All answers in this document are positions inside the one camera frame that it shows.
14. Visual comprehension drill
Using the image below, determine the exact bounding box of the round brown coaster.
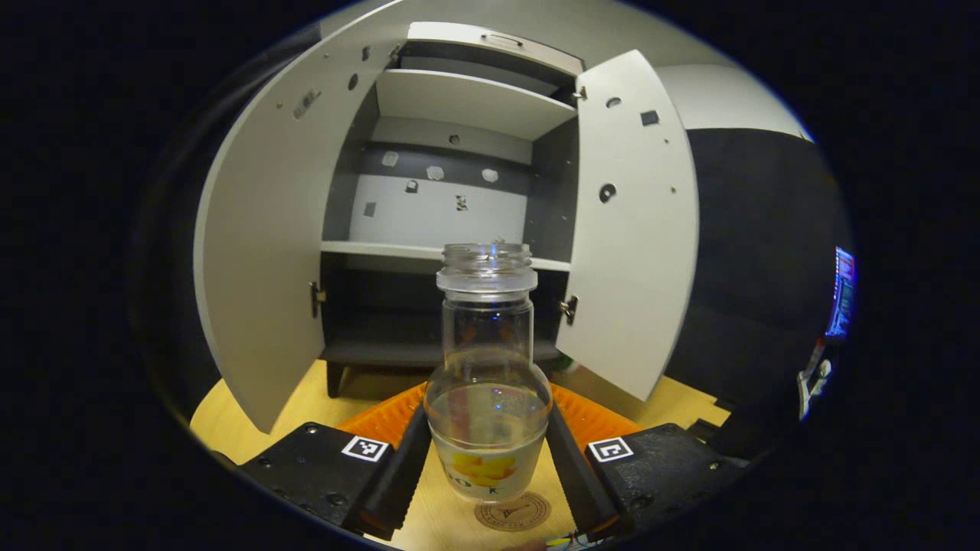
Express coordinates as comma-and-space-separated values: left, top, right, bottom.
474, 491, 552, 533

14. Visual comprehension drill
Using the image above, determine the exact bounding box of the lit computer screen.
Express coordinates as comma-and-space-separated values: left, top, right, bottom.
825, 246, 856, 340

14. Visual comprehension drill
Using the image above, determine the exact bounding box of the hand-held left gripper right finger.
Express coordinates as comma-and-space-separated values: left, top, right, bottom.
545, 383, 747, 536

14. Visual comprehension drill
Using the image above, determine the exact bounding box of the clear glass bottle yellow label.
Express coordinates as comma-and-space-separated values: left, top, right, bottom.
423, 243, 554, 504

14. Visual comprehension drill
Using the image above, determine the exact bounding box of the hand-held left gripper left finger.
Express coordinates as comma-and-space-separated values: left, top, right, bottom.
237, 383, 433, 540

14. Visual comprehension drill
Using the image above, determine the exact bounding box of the black backdrop cloth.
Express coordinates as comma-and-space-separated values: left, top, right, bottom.
126, 23, 854, 460

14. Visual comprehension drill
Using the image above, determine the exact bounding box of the beige cabinet door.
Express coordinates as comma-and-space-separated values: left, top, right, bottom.
555, 50, 700, 403
193, 19, 407, 435

